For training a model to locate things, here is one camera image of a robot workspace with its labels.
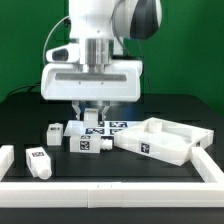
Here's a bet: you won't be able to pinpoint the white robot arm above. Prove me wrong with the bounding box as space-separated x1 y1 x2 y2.
41 0 162 114

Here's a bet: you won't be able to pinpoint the white U-shaped fence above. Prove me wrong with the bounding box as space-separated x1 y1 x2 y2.
0 145 224 208

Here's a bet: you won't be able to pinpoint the black and grey cables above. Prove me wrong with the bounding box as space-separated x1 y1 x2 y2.
6 16 72 98

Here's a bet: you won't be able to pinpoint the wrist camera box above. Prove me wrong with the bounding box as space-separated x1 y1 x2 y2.
46 43 80 63

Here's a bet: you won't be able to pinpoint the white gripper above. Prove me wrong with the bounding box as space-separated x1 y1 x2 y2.
41 60 143 120

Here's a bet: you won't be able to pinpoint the white square tabletop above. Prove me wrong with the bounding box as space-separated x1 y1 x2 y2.
114 117 214 166

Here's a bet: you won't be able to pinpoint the white marker sheet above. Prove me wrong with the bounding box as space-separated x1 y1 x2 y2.
64 120 138 137

